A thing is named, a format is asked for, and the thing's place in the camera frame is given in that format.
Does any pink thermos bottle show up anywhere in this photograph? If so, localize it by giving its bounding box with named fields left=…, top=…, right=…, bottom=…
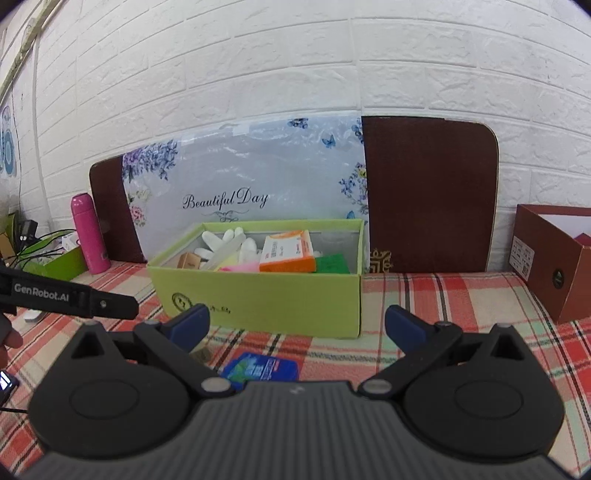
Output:
left=70, top=193, right=110, bottom=275

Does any dark brown headboard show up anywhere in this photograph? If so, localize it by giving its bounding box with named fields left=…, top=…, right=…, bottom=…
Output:
left=89, top=115, right=499, bottom=273

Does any floral packaged pillow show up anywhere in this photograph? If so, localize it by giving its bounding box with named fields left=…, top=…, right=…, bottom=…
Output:
left=121, top=112, right=369, bottom=260

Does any green cardboard storage box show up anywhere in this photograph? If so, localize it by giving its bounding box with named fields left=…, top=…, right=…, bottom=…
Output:
left=147, top=219, right=366, bottom=339

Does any pink item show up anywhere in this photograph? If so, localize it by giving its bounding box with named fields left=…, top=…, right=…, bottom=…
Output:
left=218, top=261, right=259, bottom=273

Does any translucent white tube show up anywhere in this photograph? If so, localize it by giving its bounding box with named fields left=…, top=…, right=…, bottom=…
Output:
left=200, top=233, right=246, bottom=271

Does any orange white medicine box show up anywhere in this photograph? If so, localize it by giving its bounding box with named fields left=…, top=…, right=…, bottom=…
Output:
left=259, top=230, right=317, bottom=273

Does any plaid bed sheet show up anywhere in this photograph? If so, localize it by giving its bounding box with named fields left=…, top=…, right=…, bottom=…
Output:
left=1, top=272, right=590, bottom=476

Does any gold box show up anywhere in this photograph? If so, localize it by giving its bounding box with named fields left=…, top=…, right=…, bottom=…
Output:
left=177, top=252, right=201, bottom=270

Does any white glove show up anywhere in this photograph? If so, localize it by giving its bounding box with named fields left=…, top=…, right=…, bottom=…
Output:
left=193, top=227, right=260, bottom=271

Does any brown cardboard box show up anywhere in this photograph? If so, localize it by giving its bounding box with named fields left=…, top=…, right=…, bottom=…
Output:
left=509, top=204, right=590, bottom=324

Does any blue gum container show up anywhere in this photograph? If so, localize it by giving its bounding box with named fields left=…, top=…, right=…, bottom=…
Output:
left=221, top=352, right=298, bottom=390

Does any green box at left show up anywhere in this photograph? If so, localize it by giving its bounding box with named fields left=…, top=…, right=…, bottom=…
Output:
left=23, top=247, right=87, bottom=281

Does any green small box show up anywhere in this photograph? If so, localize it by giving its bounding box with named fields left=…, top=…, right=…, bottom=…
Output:
left=315, top=253, right=351, bottom=275

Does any person's left hand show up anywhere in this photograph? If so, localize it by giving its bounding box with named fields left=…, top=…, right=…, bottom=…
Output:
left=0, top=313, right=23, bottom=369

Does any white device at left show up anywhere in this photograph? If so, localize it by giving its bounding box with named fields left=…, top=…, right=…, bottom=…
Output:
left=23, top=310, right=47, bottom=323

